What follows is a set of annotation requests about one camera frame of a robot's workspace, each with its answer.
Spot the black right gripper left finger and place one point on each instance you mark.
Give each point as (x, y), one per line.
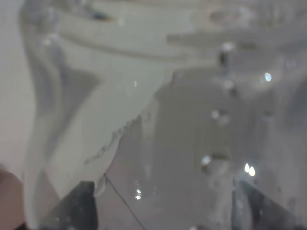
(76, 211)

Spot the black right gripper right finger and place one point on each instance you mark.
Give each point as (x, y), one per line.
(253, 210)

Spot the clear plastic water bottle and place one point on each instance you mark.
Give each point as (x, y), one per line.
(162, 104)

